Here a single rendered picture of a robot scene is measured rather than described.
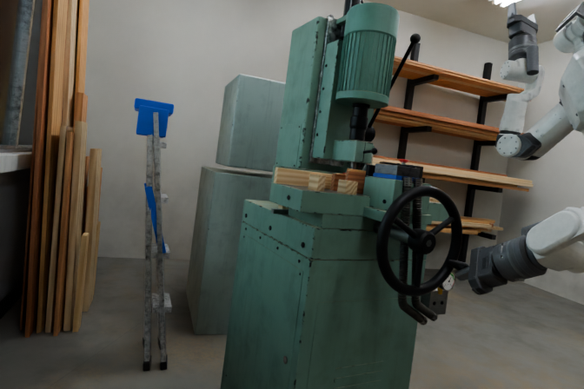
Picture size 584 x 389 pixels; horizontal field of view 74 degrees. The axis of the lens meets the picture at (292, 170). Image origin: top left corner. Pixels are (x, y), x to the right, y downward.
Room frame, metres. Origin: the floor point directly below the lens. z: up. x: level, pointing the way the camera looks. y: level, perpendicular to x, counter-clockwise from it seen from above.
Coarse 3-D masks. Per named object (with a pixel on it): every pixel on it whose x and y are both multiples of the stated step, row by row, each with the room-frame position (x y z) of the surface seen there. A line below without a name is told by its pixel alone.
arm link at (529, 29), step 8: (512, 16) 1.35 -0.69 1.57; (520, 16) 1.34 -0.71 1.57; (512, 24) 1.36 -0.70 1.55; (520, 24) 1.34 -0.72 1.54; (528, 24) 1.35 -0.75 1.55; (536, 24) 1.37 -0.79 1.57; (512, 32) 1.35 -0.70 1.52; (520, 32) 1.33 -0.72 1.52; (528, 32) 1.34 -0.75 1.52; (536, 32) 1.38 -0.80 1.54; (512, 40) 1.34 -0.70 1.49; (520, 40) 1.32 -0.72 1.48; (528, 40) 1.31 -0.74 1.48; (536, 40) 1.32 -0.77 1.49; (512, 48) 1.34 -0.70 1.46
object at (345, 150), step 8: (336, 144) 1.34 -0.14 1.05; (344, 144) 1.30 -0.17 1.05; (352, 144) 1.26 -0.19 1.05; (360, 144) 1.25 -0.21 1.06; (368, 144) 1.26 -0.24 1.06; (336, 152) 1.34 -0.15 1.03; (344, 152) 1.29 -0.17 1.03; (352, 152) 1.25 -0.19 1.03; (360, 152) 1.25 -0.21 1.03; (336, 160) 1.35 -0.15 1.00; (344, 160) 1.29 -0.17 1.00; (352, 160) 1.25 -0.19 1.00; (360, 160) 1.25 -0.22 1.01; (368, 160) 1.27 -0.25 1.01
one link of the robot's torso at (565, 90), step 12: (576, 60) 0.90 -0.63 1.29; (564, 72) 0.94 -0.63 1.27; (576, 72) 0.90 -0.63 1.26; (564, 84) 0.94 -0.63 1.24; (576, 84) 0.91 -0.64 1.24; (564, 96) 1.00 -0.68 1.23; (576, 96) 0.91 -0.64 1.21; (564, 108) 1.08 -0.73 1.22; (576, 108) 0.91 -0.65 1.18; (576, 120) 0.97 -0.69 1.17
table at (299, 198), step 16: (272, 192) 1.20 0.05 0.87; (288, 192) 1.10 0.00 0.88; (304, 192) 1.03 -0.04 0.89; (320, 192) 1.06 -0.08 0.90; (336, 192) 1.13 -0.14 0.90; (304, 208) 1.04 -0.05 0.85; (320, 208) 1.06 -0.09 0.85; (336, 208) 1.08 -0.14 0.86; (352, 208) 1.11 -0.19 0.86; (368, 208) 1.10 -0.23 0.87; (432, 208) 1.25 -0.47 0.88
